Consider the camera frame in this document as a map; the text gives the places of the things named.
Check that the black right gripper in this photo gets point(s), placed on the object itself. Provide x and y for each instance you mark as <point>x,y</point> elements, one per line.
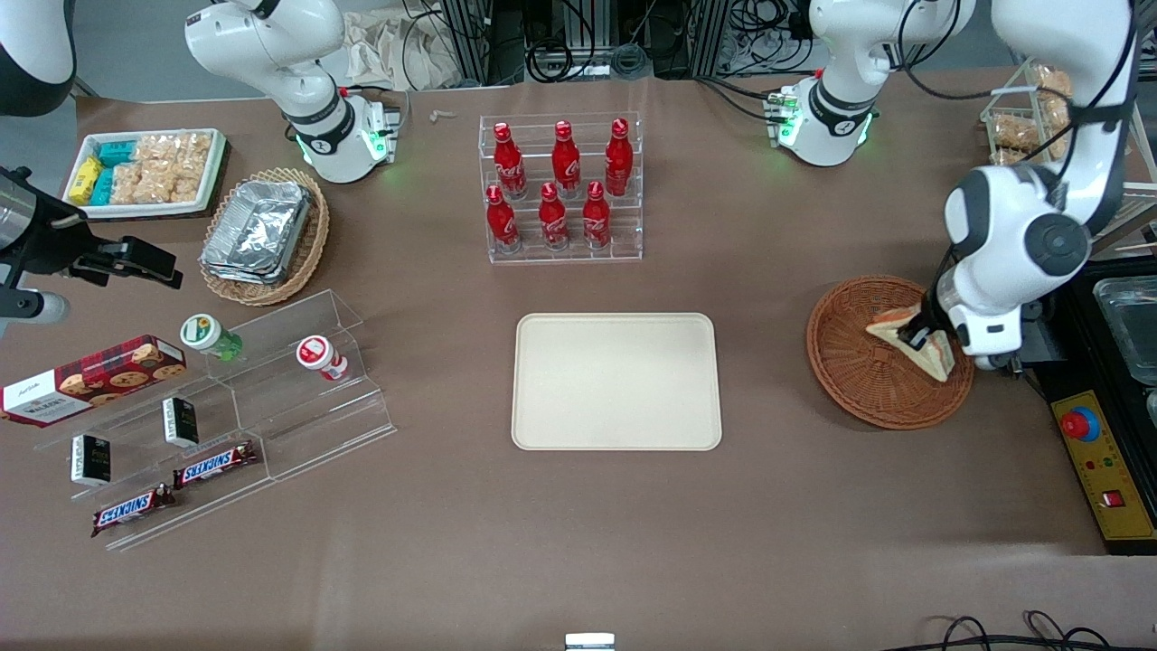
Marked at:
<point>51,252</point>

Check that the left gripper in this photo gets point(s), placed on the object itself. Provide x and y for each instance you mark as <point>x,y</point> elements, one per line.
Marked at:
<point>928,323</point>

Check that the triangular sandwich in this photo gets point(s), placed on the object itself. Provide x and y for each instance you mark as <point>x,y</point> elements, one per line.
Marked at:
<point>935,362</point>

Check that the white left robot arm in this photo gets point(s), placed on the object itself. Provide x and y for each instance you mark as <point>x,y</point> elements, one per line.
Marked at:
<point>1021,235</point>

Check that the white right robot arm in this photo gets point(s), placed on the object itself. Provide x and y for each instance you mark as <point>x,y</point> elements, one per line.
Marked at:
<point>298,81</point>

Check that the brown wicker basket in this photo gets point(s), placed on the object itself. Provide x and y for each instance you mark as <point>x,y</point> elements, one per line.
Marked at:
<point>850,380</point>

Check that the white snack tray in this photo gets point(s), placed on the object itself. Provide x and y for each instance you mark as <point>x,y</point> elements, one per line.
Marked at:
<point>212,185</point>

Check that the light wicker basket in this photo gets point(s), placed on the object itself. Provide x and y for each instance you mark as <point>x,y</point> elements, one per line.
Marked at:
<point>312,244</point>

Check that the beige plastic tray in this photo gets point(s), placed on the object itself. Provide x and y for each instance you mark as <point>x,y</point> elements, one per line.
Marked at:
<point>615,380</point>

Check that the clear bag of rice crackers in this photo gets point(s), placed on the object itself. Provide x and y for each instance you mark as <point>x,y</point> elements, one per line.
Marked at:
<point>126,183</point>
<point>155,148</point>
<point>172,183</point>
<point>193,150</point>

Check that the teal snack packet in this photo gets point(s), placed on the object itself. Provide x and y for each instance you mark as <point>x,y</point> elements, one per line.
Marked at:
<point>103,186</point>
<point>116,153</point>

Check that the yellow snack packet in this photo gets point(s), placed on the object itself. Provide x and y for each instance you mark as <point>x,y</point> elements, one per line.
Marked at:
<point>84,179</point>

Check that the green yogurt cup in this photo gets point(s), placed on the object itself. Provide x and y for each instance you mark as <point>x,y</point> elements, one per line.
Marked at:
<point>206,334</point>

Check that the red tartan cookie box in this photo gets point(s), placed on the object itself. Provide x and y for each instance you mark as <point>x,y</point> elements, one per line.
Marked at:
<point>90,380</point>

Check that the stack of foil trays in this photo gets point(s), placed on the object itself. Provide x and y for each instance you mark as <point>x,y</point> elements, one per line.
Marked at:
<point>258,231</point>

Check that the black appliance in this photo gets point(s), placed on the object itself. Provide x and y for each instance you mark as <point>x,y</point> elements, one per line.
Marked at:
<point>1085,298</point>

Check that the small black box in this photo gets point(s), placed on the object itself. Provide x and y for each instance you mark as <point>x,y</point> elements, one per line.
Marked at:
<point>90,459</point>
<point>181,421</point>

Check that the red emergency stop button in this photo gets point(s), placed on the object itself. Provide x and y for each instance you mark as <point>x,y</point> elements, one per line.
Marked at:
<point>1079,424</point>

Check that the bagged fried snack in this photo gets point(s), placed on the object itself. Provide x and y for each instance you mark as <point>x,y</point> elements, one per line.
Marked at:
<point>1055,110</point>
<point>1053,81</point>
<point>1008,155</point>
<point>1014,134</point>

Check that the clear glass container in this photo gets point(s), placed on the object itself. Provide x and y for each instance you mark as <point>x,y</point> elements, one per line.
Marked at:
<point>1130,325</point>

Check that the red yogurt cup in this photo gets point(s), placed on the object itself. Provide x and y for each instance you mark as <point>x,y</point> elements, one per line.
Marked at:
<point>318,355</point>

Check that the snickers chocolate bar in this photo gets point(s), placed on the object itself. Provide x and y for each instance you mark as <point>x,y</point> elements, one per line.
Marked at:
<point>131,510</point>
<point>215,464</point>

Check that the clear acrylic stepped shelf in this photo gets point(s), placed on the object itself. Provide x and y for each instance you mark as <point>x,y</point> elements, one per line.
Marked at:
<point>307,425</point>

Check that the clear acrylic bottle rack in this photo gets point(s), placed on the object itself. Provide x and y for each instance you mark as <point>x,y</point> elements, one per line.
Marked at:
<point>633,244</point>

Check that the beige cloth bag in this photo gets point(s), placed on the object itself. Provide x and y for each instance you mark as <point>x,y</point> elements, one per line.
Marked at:
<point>389,50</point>

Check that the red cola bottle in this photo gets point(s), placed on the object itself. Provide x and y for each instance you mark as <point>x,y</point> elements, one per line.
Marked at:
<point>566,163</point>
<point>509,167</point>
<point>502,226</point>
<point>596,221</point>
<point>618,163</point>
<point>553,221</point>

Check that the small beige clip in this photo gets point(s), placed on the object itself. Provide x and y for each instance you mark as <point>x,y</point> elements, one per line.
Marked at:
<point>443,115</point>

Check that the small silver object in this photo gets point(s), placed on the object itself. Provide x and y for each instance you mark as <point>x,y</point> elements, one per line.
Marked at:
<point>589,642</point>

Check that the grey metal bracket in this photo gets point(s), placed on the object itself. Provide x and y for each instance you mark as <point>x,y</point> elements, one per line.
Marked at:
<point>1044,344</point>

